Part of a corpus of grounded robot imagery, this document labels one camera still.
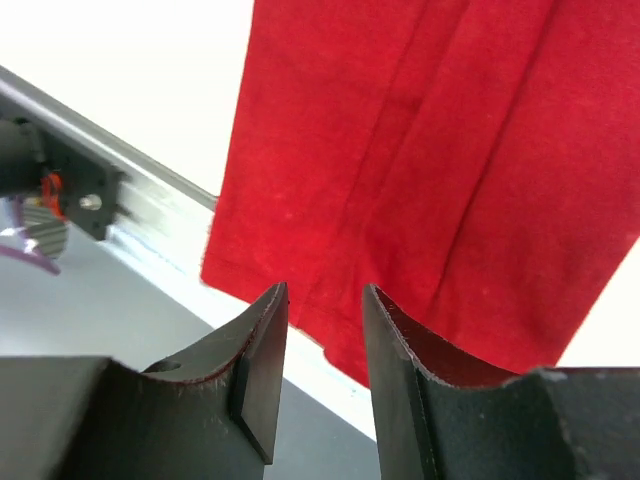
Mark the aluminium mounting rail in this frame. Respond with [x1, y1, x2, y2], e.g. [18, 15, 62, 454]
[1, 69, 375, 438]

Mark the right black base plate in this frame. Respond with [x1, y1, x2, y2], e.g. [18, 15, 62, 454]
[26, 123, 124, 241]

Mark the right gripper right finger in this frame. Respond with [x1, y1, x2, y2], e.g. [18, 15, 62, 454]
[362, 284, 516, 479]

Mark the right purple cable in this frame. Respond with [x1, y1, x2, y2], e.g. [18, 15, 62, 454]
[0, 194, 64, 276]

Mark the dark red t-shirt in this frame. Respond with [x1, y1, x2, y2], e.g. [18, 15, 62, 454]
[201, 1, 639, 382]

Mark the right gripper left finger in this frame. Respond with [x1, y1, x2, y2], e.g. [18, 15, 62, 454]
[143, 282, 289, 460]

